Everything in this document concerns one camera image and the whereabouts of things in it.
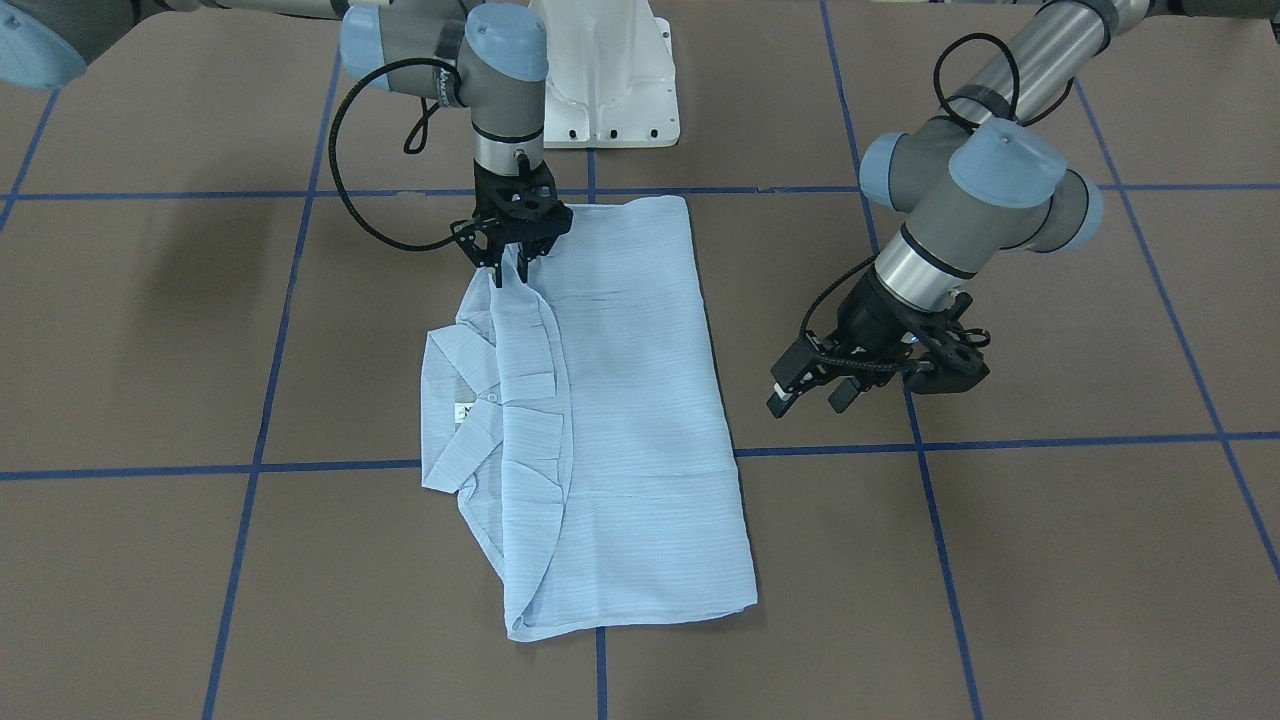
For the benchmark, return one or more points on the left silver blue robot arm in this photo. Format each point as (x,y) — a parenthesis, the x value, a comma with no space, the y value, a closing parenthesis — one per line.
(972,181)

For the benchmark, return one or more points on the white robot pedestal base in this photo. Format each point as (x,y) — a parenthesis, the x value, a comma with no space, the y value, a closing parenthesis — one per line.
(612,76)

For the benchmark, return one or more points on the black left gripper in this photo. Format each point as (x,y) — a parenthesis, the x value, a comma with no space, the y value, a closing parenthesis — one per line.
(869,316)

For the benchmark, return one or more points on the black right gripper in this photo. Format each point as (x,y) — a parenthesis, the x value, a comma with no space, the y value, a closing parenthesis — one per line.
(497,249)

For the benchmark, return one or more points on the light blue button shirt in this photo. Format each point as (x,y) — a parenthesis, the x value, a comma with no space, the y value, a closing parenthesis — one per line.
(576,418)

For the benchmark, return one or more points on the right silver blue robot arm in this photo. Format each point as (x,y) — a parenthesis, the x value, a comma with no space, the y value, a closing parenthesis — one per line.
(490,59)

